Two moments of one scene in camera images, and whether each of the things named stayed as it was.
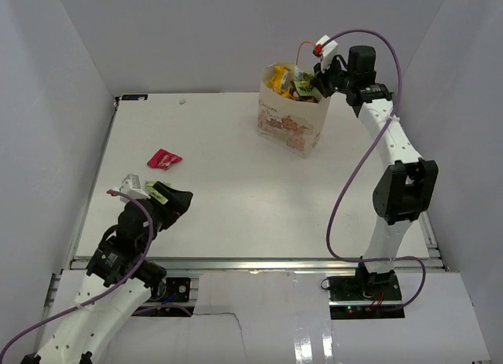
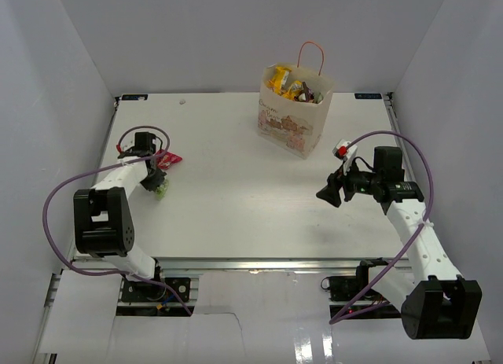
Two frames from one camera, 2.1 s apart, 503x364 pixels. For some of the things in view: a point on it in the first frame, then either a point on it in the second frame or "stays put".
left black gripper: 178,204 to 156,181
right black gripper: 320,81 to 335,182
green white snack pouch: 302,82 to 300,96
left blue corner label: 134,97 stays put
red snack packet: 163,159 stays put
